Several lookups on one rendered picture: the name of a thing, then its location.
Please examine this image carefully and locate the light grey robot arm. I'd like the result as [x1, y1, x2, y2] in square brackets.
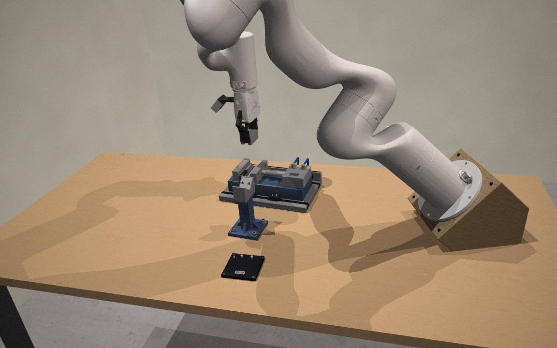
[180, 0, 482, 221]

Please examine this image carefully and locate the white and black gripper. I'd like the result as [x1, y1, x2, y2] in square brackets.
[233, 87, 260, 143]

